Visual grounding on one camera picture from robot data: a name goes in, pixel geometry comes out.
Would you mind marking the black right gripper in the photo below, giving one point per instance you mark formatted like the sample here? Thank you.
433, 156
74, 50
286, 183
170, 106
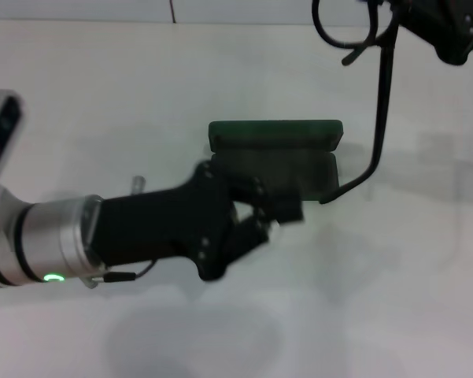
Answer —
448, 27

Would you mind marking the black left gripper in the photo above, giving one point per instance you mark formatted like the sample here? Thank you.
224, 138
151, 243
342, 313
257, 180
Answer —
161, 228

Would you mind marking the green glasses case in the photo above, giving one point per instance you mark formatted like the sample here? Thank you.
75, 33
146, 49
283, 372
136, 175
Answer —
275, 132

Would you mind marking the black glasses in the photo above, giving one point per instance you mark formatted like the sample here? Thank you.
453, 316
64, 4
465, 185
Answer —
380, 118

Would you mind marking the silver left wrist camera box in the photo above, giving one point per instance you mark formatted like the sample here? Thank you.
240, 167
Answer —
0, 138

